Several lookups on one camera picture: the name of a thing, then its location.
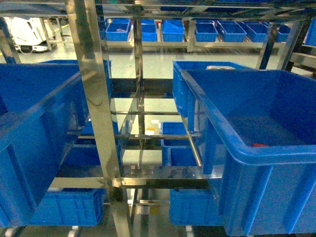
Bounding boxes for blue bin lower left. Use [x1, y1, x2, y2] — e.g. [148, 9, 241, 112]
[29, 189, 107, 227]

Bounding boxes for blue bin lower rack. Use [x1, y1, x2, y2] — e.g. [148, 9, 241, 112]
[169, 189, 223, 226]

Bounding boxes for large blue bin on rack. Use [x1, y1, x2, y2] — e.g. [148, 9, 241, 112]
[182, 69, 316, 236]

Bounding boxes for blue bin left shelf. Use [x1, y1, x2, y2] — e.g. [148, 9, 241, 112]
[0, 63, 89, 227]

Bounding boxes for stainless steel rack frame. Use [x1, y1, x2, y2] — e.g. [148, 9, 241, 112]
[0, 0, 316, 237]

